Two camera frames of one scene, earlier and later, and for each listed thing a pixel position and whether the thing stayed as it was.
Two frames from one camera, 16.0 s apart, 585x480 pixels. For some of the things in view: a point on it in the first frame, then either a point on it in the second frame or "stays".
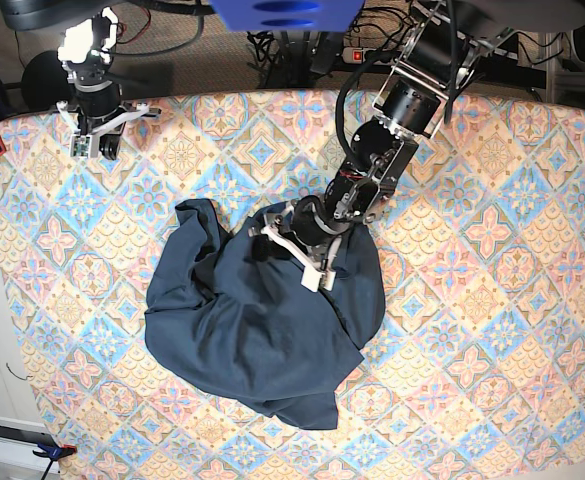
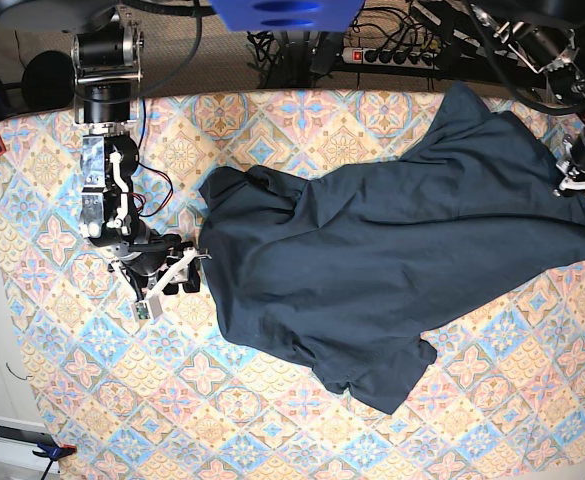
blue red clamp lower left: x=51 y=452 stays
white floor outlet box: x=15 y=440 stays
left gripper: x=100 y=112 → x=160 y=257
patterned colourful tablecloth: x=492 y=357 stays
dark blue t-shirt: x=231 y=318 → x=345 y=275
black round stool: x=44 y=81 stays
